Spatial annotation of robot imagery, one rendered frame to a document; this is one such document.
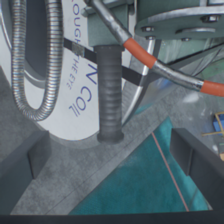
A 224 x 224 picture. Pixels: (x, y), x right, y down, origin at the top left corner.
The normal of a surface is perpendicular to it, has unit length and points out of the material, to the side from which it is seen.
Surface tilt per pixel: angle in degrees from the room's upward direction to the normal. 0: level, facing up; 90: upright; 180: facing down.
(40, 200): 0
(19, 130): 0
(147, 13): 108
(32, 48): 2
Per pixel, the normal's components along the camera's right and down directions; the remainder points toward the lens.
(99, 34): -0.16, 0.28
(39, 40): 0.71, -0.04
